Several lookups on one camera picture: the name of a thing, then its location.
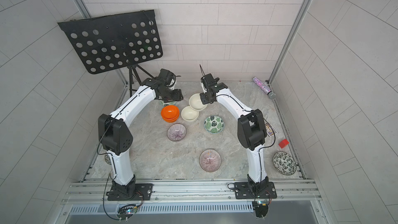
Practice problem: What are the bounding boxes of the cream ceramic bowl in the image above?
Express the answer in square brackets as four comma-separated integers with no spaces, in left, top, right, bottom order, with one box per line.
[189,93,207,112]
[181,106,199,122]

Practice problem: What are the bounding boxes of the orange plastic bowl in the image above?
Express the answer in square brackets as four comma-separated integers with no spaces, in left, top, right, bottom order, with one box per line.
[163,116,179,123]
[161,105,180,119]

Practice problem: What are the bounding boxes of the green leaf pattern bowl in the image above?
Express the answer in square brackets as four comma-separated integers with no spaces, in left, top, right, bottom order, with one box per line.
[204,115,224,134]

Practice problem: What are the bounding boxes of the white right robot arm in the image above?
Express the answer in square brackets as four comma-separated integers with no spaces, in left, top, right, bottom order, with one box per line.
[200,80,268,184]

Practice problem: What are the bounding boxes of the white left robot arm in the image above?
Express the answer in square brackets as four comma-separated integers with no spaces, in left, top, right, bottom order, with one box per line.
[98,76,183,186]

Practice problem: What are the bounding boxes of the purple striped bowl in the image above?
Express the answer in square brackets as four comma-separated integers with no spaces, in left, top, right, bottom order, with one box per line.
[199,149,221,172]
[167,123,187,142]

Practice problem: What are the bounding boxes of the playing card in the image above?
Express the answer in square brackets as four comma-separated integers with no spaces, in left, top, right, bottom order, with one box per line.
[265,122,278,136]

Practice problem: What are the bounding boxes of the black perforated music stand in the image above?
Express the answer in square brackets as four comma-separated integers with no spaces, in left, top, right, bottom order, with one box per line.
[57,9,164,97]

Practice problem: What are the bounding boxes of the red block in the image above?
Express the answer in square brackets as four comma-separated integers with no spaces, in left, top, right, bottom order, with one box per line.
[278,139,290,149]

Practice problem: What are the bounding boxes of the black white floral bowl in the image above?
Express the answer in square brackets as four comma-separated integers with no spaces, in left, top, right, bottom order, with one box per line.
[104,155,112,165]
[272,151,297,176]

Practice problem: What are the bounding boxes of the right circuit board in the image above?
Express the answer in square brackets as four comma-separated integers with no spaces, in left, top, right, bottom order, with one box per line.
[252,201,269,218]

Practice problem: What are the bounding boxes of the circuit board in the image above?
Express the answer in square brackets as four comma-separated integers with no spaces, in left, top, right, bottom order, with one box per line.
[252,201,269,218]
[117,204,138,222]

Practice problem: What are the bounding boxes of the left circuit board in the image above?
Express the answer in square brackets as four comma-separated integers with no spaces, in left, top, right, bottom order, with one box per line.
[117,204,138,222]

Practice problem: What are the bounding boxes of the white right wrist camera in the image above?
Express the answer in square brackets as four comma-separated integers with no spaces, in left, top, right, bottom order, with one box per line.
[201,81,208,93]

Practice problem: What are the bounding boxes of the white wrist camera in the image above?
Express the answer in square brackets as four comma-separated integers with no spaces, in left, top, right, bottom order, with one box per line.
[201,81,208,93]
[168,79,176,90]

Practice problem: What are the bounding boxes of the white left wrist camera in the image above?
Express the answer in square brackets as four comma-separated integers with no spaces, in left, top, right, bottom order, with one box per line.
[168,79,176,90]

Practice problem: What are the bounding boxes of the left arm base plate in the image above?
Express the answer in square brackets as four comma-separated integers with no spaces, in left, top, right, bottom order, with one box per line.
[105,182,153,201]

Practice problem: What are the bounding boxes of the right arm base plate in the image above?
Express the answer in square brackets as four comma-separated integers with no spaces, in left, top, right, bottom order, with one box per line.
[233,181,277,200]

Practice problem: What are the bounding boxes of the aluminium front rail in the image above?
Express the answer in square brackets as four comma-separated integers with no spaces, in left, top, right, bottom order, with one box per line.
[61,179,321,204]

